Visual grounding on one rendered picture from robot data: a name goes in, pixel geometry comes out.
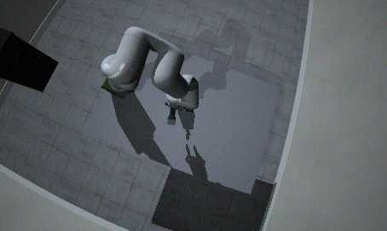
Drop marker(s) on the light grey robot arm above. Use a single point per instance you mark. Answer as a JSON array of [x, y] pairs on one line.
[[127, 65]]

